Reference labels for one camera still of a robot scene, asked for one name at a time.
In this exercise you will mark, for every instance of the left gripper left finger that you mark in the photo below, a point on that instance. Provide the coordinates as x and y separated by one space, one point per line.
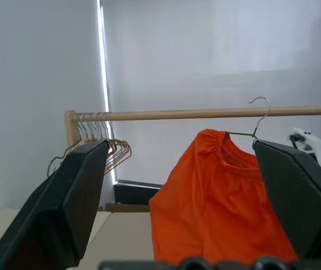
50 208

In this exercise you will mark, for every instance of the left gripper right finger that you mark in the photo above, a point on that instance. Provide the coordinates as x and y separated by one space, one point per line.
304 202

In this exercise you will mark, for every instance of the orange shorts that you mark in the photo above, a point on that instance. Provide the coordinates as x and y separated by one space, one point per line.
205 211

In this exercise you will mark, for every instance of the black window sill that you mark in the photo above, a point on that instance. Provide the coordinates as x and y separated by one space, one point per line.
135 194

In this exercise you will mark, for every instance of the white roller blind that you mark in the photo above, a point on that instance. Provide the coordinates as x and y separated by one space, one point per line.
36 70
205 56

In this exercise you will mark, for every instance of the wooden clothes rack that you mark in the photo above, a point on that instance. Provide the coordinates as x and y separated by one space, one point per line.
177 114

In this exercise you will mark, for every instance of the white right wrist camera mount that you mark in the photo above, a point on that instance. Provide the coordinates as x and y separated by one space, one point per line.
315 143

